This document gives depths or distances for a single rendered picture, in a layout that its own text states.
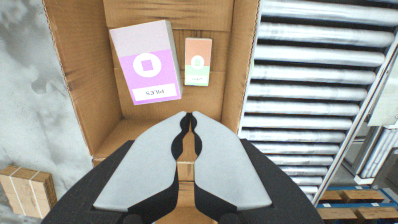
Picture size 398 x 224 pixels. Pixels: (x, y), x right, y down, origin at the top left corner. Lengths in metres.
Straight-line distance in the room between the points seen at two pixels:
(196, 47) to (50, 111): 1.72
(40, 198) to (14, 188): 0.28
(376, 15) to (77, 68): 0.80
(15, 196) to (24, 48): 1.70
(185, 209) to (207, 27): 0.64
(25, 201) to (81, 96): 2.54
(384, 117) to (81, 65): 1.01
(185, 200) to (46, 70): 1.49
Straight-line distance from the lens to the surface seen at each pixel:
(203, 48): 0.38
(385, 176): 1.23
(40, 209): 2.88
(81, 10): 0.40
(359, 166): 1.16
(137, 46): 0.38
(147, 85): 0.39
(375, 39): 0.80
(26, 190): 2.69
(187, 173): 0.62
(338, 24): 0.87
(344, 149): 0.98
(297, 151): 0.85
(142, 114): 0.50
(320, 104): 0.78
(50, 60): 1.75
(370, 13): 0.76
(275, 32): 0.61
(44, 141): 2.23
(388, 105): 0.95
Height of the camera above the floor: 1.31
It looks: 63 degrees down
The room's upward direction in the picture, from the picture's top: 179 degrees clockwise
